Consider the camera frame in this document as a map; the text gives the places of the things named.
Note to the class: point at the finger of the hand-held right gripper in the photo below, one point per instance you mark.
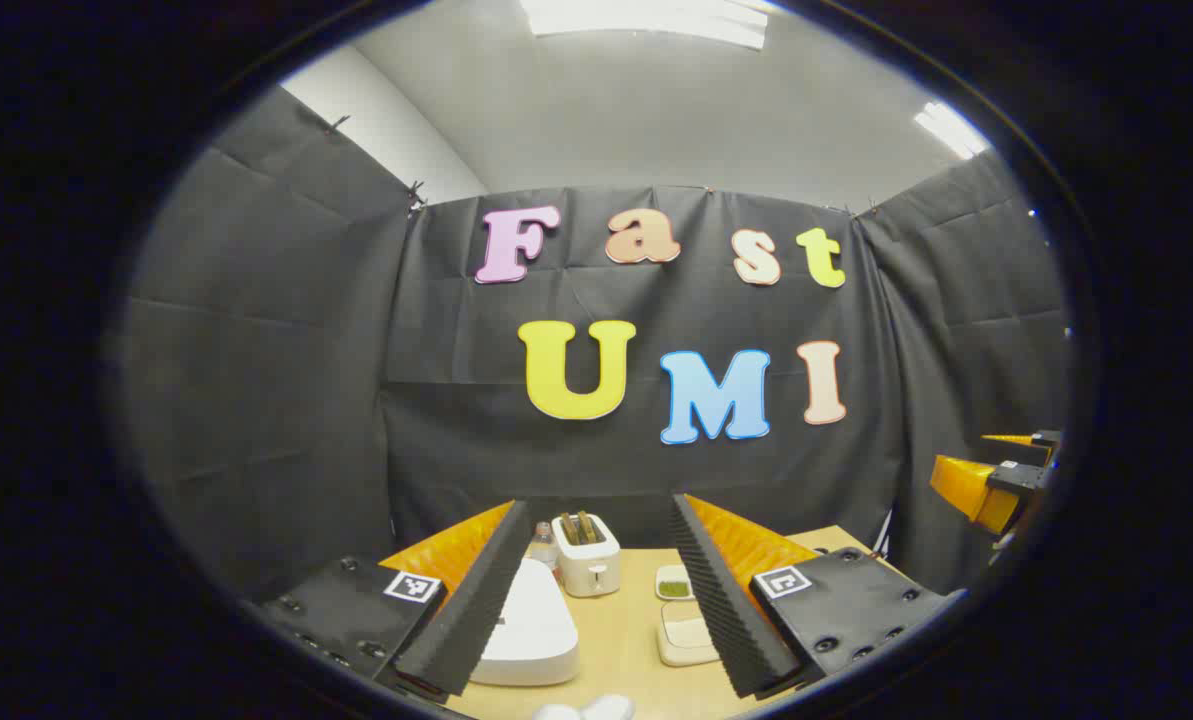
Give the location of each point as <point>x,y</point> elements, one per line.
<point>971,490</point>
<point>1031,440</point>

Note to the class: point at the white rice cooker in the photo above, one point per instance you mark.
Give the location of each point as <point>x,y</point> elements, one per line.
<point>536,630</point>

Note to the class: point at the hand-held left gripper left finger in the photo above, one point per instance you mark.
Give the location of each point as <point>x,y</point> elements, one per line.
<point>474,600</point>

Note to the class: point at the white toaster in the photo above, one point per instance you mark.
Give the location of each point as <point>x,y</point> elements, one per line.
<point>588,572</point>

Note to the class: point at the black backdrop cloth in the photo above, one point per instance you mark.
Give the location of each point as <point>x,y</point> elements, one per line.
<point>286,380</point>

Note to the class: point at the white divided bean dish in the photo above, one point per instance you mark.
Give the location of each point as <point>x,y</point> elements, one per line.
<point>671,583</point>

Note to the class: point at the clear plastic water bottle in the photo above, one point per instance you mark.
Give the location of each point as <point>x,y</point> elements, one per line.
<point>544,548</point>

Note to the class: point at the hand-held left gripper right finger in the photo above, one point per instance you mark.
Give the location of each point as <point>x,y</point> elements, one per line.
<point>724,600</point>

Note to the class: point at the brown toast slice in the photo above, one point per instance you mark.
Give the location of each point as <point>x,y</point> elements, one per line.
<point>569,530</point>
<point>587,527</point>

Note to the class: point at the clear rice container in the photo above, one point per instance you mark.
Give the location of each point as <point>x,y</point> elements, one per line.
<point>678,655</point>

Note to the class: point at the large ceiling light panel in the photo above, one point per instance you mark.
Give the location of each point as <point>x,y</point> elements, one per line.
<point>646,18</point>

